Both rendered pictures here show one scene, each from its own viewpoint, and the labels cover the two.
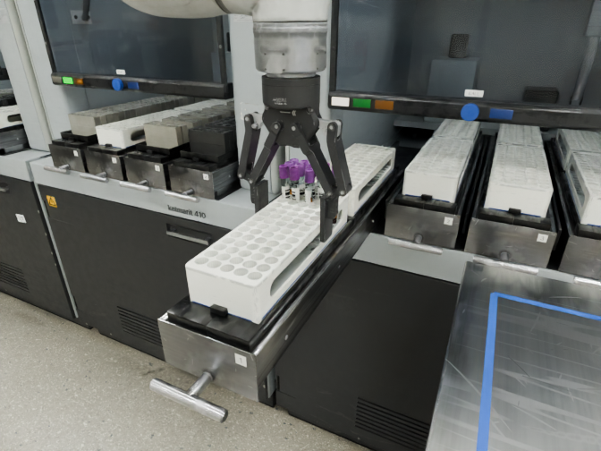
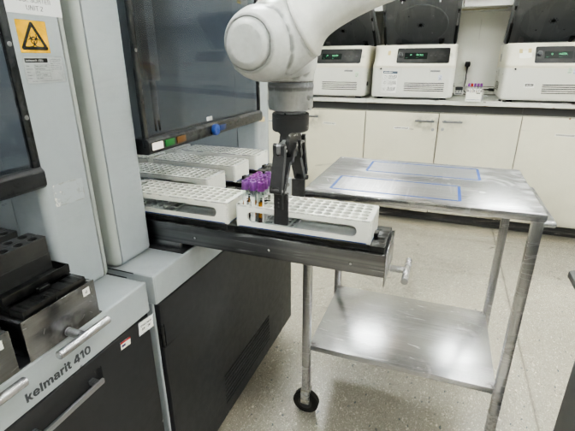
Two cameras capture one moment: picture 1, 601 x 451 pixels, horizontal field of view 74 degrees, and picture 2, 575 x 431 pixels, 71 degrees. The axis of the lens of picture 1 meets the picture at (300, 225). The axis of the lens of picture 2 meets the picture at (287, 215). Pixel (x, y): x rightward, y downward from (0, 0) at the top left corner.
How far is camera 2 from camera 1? 105 cm
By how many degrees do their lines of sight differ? 85
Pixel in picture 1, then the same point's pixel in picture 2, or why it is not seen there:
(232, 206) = (121, 302)
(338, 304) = (206, 310)
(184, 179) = (53, 322)
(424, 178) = (215, 179)
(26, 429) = not seen: outside the picture
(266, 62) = (308, 104)
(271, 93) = (305, 122)
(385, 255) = not seen: hidden behind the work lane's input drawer
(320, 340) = (202, 359)
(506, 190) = (239, 167)
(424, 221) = not seen: hidden behind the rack
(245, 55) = (50, 124)
